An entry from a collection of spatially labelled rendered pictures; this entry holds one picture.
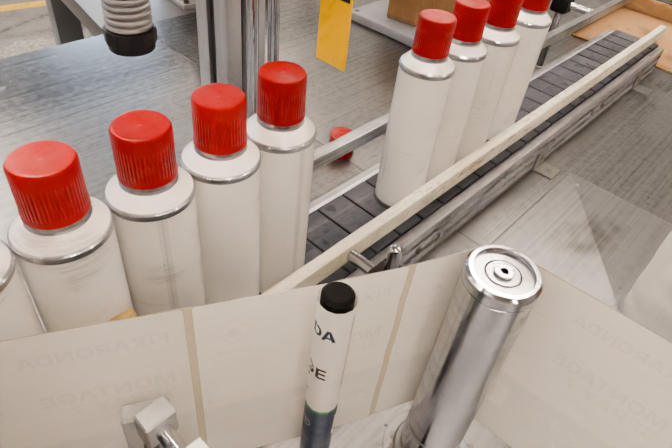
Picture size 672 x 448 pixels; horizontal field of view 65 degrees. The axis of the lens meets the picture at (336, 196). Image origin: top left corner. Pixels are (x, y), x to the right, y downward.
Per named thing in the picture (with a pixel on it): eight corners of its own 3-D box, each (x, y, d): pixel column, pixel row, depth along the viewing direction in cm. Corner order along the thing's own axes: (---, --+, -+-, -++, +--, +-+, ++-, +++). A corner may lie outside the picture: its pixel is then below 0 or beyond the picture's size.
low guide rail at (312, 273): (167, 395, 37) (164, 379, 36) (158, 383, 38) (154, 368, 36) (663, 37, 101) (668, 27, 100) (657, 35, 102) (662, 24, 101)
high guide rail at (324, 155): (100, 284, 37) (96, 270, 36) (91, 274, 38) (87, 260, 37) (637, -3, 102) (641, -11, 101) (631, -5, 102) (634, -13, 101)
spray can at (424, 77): (401, 219, 56) (446, 32, 43) (364, 194, 59) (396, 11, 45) (429, 199, 59) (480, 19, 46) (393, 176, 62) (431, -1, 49)
